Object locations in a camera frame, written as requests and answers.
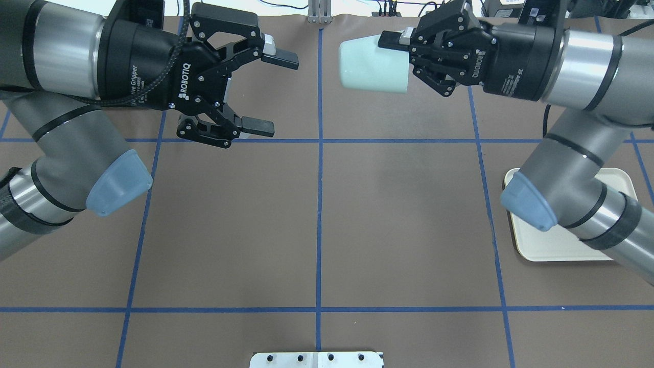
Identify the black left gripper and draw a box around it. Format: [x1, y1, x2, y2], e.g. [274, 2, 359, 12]
[97, 3, 299, 149]

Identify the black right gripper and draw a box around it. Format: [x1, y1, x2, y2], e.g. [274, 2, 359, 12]
[378, 1, 562, 101]

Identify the light green cup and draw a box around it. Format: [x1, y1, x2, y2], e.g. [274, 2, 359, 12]
[339, 35, 409, 94]

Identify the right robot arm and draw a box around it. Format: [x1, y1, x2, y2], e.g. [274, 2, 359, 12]
[378, 1, 653, 284]

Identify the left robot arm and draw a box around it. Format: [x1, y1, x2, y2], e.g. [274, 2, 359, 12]
[1, 1, 299, 260]

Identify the cream rabbit tray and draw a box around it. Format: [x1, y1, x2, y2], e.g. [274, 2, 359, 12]
[508, 168, 637, 262]

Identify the white mounting plate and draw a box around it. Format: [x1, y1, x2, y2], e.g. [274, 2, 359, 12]
[248, 350, 385, 367]

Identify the aluminium frame post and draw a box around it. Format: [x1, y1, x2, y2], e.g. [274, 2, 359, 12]
[308, 0, 333, 24]

